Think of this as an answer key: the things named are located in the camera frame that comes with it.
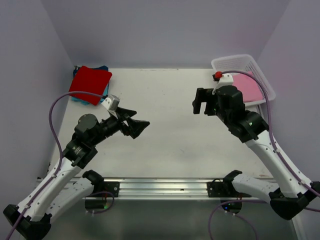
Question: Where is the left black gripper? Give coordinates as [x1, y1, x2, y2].
[90, 105, 149, 146]

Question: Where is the pink t shirt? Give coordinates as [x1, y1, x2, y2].
[232, 73, 264, 103]

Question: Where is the white plastic basket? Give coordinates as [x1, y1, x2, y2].
[211, 54, 276, 106]

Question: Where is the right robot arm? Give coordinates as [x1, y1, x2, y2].
[192, 85, 320, 220]

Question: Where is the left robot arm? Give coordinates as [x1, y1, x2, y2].
[3, 107, 150, 240]

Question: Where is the red folded t shirt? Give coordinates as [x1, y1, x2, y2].
[68, 65, 113, 106]

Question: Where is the teal folded t shirt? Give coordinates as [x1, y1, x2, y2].
[71, 65, 111, 106]

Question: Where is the dark blue folded t shirt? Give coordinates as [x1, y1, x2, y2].
[72, 65, 81, 77]

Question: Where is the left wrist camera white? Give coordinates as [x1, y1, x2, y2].
[101, 94, 120, 112]

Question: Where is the aluminium mounting rail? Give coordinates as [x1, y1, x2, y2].
[34, 176, 276, 201]

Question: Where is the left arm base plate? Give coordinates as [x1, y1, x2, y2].
[100, 181, 120, 198]

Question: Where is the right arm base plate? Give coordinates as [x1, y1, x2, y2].
[206, 178, 233, 198]

